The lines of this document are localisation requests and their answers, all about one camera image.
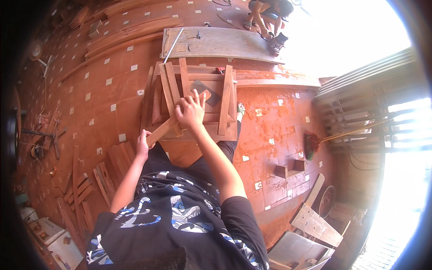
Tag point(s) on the wooden block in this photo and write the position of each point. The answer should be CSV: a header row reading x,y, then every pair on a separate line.
x,y
95,28

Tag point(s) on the stack of short wood pieces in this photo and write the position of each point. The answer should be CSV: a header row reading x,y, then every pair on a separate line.
x,y
79,17

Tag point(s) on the person's right hand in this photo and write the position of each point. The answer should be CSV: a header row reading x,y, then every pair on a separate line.
x,y
190,113

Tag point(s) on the black machine with stand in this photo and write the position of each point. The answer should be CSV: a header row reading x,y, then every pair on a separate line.
x,y
40,135

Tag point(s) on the wooden board with holes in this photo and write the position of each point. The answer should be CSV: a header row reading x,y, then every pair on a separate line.
x,y
315,224

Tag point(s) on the thin wooden slat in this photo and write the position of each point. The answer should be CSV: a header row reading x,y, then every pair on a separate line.
x,y
184,79

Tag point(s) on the white boxes with clutter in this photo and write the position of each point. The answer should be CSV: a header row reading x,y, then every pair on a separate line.
x,y
55,239

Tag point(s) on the standing fan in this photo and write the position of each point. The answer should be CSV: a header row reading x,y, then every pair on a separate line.
x,y
36,50

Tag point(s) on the short wooden slat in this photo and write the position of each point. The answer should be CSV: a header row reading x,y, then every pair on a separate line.
x,y
161,131

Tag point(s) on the round metal wheel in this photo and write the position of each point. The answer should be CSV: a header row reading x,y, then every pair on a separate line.
x,y
326,201

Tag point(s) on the heap of scrap wood strips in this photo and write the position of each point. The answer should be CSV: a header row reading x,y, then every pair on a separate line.
x,y
78,192

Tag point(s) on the long wooden slat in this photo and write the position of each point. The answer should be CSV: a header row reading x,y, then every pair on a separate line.
x,y
170,91

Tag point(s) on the grey metal try square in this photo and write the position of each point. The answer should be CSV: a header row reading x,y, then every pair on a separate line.
x,y
206,91

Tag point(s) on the wooden workbench board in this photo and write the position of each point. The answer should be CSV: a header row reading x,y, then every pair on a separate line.
x,y
222,44

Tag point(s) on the small metal tool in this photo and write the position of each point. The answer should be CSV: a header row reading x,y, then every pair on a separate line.
x,y
198,34

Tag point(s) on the small red tool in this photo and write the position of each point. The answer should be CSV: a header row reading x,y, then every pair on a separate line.
x,y
220,70

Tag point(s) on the pale leaning plank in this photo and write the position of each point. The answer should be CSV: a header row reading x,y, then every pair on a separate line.
x,y
314,189

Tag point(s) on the person's left hand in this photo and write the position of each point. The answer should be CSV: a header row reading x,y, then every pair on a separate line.
x,y
143,146

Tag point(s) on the wide wooden slat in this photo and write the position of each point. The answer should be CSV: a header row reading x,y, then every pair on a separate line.
x,y
225,101

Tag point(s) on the wooden slatted rack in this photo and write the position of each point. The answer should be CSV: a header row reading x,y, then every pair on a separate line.
x,y
364,108

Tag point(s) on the pile of long wooden planks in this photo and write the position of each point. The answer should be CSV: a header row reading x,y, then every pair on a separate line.
x,y
131,33

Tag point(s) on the small wooden bracket piece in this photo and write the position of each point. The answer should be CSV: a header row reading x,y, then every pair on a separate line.
x,y
281,171

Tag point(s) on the metal rod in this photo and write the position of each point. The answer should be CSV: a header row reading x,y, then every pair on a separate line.
x,y
173,45

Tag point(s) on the grey wooden crate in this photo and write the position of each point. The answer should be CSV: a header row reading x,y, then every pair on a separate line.
x,y
297,251

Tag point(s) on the group of wooden slats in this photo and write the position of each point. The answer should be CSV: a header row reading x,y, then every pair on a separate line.
x,y
116,165

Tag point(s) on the person's body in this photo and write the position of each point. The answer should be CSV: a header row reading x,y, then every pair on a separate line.
x,y
189,233

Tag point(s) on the black power tool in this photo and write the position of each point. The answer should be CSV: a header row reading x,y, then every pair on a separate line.
x,y
278,42

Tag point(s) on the long wooden plank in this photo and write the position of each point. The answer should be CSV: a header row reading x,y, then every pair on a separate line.
x,y
276,82

